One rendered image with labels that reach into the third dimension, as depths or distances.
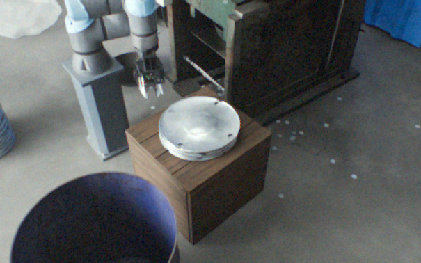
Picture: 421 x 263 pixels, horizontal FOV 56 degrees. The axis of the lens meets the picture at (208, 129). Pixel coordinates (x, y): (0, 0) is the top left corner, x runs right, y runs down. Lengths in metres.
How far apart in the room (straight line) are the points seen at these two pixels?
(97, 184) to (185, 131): 0.36
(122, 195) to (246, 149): 0.46
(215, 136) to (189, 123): 0.11
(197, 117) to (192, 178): 0.25
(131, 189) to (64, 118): 1.00
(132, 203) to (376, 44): 1.99
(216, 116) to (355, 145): 0.82
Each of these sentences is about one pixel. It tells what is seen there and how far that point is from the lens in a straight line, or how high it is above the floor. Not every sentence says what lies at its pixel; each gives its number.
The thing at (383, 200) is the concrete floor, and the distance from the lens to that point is 1.86.
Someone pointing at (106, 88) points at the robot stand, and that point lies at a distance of 1.67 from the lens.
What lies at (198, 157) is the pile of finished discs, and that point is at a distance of 1.38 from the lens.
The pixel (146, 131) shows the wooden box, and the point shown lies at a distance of 1.49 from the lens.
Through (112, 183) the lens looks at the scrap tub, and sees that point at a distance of 1.25.
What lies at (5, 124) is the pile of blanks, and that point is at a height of 0.12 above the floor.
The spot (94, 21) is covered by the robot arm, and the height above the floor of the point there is 0.66.
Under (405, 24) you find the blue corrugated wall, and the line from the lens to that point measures 2.84.
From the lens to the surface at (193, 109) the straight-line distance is 1.50.
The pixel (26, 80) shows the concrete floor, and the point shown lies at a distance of 2.51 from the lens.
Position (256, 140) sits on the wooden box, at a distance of 1.45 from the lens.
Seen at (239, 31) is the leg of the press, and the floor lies 0.57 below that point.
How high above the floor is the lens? 1.39
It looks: 45 degrees down
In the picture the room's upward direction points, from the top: straight up
